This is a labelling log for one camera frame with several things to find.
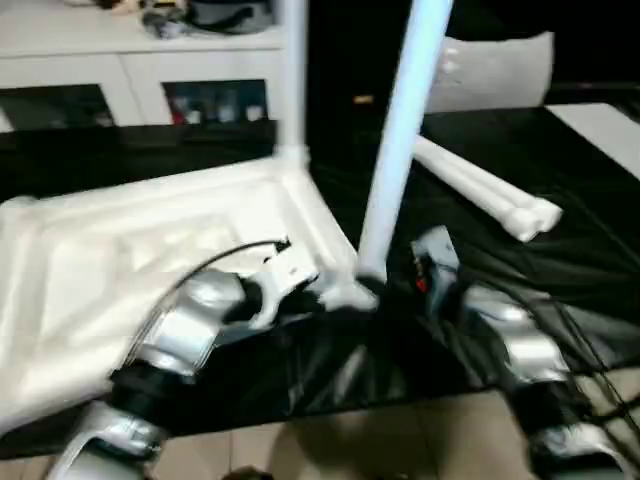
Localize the dark grey helmet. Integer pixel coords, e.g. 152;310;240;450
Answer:
190;0;277;34

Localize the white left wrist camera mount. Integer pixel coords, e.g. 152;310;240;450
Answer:
245;238;323;329

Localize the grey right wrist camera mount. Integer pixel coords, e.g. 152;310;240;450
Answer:
410;227;463;313

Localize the dark clutter pile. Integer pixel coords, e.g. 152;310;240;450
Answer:
140;4;193;39

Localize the white cabinet with glass doors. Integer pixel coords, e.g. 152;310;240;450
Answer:
0;0;289;129

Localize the black cabinet with gold label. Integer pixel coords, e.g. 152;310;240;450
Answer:
305;0;441;121

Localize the white plastic table leg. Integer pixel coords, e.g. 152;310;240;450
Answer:
424;137;564;231
274;0;312;167
352;0;456;293
412;137;543;244

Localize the white plastic table top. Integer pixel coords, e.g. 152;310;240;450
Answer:
0;150;386;433

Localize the black work mat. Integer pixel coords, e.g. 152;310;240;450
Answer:
0;105;640;461

